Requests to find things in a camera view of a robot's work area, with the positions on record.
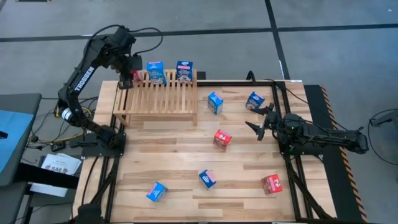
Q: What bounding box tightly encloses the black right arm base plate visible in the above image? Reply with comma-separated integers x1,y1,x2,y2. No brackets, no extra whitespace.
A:
278,132,324,156

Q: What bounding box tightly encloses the black floor cable loop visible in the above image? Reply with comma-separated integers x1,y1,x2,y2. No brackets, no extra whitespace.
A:
368,108,398,166

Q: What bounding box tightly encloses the red Froot Loops cereal box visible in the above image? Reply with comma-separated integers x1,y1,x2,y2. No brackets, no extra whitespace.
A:
260,174,284,195
213,129,233,151
130,69,147,83

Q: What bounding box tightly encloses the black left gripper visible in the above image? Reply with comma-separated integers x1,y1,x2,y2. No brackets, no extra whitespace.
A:
111,52,134,90

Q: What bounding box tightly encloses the blue sheet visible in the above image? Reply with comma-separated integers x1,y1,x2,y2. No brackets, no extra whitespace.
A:
0,110,35,174

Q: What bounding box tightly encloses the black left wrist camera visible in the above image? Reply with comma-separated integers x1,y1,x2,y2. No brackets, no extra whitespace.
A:
132,54,144,72

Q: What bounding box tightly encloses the black aluminium rail frame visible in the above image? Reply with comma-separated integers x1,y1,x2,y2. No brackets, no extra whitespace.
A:
73,79,335,224

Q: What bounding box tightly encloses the blue Frosted Flakes cereal box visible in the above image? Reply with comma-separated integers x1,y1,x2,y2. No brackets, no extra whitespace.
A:
245,91,266,111
198,169,217,190
175,60,195,83

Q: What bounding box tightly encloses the black crossbar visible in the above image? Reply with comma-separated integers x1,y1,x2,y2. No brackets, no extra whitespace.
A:
14,162,80,190

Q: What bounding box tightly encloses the white plain paper sheet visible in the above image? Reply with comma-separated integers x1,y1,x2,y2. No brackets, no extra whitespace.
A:
29,182,68,198

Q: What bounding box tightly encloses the black floor cable with plug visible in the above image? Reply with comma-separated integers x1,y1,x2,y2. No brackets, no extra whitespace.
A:
26,96,100,150

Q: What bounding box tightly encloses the light blue Rice Krispies box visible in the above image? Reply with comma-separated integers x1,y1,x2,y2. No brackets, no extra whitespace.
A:
146,60,168,85
207,91,224,116
146,181,169,203

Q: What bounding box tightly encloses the yellow power cable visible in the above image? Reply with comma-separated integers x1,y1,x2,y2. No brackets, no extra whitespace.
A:
54,105,93,144

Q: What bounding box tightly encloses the wooden slatted shelf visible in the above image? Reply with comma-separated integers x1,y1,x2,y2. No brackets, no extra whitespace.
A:
112,68,199,127

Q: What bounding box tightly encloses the black hazard-striped floor mat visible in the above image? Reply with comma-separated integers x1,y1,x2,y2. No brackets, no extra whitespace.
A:
303,84,369,223

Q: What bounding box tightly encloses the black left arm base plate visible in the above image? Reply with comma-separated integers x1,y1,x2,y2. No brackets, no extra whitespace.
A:
81,132,127,158

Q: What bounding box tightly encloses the grey stand leg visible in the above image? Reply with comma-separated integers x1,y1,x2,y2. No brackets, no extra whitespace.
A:
369,108,398,127

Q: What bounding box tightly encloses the white printed paper sheet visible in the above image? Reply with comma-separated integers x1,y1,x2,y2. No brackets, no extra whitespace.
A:
40,152,83,176

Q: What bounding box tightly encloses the thin black cable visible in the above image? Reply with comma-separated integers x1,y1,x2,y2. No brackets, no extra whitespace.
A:
247,70,348,131

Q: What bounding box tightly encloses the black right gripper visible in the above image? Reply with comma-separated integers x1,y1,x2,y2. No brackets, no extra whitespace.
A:
244,103,279,141

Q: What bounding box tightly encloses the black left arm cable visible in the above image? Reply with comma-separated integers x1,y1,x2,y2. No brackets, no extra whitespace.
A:
93,24,164,57

